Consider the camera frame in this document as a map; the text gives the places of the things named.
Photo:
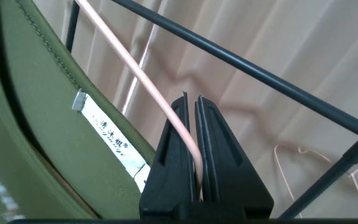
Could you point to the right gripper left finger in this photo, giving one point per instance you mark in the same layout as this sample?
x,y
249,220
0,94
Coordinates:
x,y
172,174

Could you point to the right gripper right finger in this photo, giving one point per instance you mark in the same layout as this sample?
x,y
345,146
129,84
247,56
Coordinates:
x,y
232,180

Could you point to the pink clothes hanger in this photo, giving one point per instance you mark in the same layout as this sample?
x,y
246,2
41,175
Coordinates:
x,y
283,177
141,74

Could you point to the green printed shirt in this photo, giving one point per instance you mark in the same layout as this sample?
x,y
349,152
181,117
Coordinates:
x,y
57,124

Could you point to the black clothes rack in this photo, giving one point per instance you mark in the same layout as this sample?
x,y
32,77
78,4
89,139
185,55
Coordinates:
x,y
244,67

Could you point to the beige curtain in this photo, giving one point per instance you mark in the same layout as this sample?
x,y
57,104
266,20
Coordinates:
x,y
291,37

